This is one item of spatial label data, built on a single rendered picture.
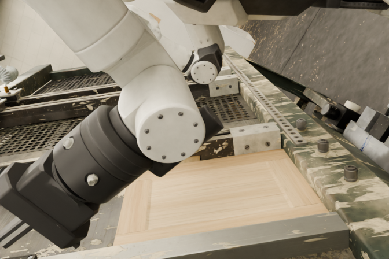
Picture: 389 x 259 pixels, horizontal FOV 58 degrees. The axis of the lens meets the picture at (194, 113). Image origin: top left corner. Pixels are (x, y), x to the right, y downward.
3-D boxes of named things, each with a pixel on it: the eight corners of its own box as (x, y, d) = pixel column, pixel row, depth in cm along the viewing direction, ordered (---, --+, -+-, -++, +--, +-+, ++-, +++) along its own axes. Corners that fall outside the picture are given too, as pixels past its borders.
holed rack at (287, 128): (307, 144, 85) (307, 142, 85) (296, 146, 85) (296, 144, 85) (218, 46, 241) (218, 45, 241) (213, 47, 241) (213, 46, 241)
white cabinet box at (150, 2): (256, 43, 470) (111, -27, 430) (235, 80, 492) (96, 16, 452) (249, 33, 525) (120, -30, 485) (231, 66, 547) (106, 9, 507)
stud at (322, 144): (330, 153, 80) (330, 141, 79) (319, 154, 80) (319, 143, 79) (326, 148, 82) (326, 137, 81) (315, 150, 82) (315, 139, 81)
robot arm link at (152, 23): (123, 9, 105) (161, 32, 109) (109, 33, 103) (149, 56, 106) (127, -1, 99) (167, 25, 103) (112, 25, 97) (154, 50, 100)
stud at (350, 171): (359, 182, 68) (360, 169, 67) (347, 184, 68) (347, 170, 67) (353, 176, 70) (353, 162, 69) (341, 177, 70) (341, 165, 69)
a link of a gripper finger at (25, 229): (-3, 249, 41) (33, 219, 40) (8, 230, 44) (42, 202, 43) (8, 256, 41) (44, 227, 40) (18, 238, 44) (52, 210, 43)
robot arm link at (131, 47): (160, 157, 37) (69, 62, 30) (151, 115, 45) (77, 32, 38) (210, 123, 36) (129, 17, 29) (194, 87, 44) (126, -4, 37)
